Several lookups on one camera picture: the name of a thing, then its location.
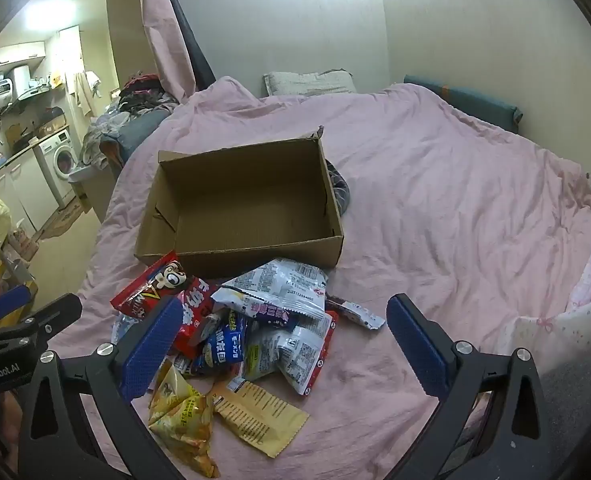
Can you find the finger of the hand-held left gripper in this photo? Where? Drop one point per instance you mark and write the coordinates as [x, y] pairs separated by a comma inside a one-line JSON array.
[[50, 315], [5, 302]]

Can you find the white base cabinet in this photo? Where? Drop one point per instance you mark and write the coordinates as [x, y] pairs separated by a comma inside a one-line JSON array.
[[20, 185]]

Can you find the red white-lettered snack packet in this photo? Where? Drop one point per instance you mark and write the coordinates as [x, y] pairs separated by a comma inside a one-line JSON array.
[[195, 317]]

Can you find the pink blanket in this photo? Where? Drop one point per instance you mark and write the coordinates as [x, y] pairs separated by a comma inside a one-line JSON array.
[[450, 185]]

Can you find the patterned floor rug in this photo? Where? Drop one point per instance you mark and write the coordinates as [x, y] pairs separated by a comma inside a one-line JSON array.
[[65, 222]]

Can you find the floral pink bedding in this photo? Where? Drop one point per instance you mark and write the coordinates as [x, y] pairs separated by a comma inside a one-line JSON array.
[[590, 300]]

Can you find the teal cushion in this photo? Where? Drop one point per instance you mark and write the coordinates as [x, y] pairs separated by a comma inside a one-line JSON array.
[[470, 100]]

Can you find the pile of dark clothes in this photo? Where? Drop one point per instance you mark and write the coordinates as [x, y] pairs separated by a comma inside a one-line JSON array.
[[143, 92]]

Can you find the blue-grey folded blanket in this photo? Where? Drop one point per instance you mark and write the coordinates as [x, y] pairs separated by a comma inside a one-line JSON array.
[[135, 130]]

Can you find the small white dark wrapper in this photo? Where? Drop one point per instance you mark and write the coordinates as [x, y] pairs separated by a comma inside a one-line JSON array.
[[360, 312]]

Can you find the white hanging towel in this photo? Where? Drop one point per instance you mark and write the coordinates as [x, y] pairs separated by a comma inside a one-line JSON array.
[[85, 90]]

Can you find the white red-edged snack packet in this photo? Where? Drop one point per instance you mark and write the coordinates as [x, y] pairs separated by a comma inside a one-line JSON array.
[[300, 355]]

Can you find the grey pillow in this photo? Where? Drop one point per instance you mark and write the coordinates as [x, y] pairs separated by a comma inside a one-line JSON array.
[[305, 82]]

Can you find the brown cardboard box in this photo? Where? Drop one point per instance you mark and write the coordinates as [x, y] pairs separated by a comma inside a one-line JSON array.
[[255, 205]]

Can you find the white washing machine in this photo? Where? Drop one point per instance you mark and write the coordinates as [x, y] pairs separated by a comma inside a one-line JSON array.
[[57, 160]]

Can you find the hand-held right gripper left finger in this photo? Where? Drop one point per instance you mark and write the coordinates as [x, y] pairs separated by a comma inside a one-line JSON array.
[[150, 347]]

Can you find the pink curtain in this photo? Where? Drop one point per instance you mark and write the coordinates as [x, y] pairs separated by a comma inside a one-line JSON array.
[[163, 35]]

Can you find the white wall cabinet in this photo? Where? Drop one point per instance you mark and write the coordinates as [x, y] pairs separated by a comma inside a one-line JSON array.
[[15, 55]]

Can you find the yellow snack packet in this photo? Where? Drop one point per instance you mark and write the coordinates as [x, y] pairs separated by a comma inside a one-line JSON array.
[[170, 390], [185, 432]]

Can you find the grey striped cloth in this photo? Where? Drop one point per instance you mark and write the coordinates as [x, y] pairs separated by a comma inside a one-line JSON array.
[[339, 190]]

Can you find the white barcode snack packet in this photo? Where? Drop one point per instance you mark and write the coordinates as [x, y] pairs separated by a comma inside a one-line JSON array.
[[275, 285]]

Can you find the small whitish snack packet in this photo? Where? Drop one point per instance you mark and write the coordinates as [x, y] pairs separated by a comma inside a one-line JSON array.
[[123, 327]]

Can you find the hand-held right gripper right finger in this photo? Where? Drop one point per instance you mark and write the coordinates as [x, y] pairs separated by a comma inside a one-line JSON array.
[[418, 347]]

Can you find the dark drape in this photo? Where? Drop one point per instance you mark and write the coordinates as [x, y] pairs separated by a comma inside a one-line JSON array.
[[195, 55]]

